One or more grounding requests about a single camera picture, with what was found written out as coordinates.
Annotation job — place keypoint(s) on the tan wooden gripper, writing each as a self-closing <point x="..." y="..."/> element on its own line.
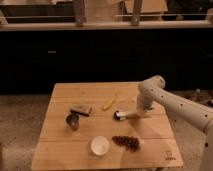
<point x="144" y="111"/>

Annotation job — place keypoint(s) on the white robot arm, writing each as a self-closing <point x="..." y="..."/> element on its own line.
<point x="198" y="115"/>

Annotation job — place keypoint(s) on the yellow banana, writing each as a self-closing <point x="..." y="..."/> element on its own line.
<point x="109" y="104"/>

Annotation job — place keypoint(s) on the dark grape bunch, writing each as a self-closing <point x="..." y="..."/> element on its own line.
<point x="130" y="143"/>

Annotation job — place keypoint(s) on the white bowl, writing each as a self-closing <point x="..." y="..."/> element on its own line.
<point x="99" y="145"/>

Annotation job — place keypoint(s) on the brown wooden block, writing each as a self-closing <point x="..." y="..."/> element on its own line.
<point x="81" y="109"/>

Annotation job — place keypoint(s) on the dark metal cup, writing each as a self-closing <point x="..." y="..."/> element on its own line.
<point x="73" y="121"/>

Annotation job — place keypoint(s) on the wooden shelf rail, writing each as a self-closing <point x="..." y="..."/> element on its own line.
<point x="106" y="25"/>

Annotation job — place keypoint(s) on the right wooden post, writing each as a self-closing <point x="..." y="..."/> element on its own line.
<point x="137" y="5"/>

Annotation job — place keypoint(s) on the wooden post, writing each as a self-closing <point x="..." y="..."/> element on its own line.
<point x="79" y="11"/>
<point x="137" y="5"/>

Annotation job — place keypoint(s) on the left wooden post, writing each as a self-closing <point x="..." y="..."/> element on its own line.
<point x="79" y="11"/>

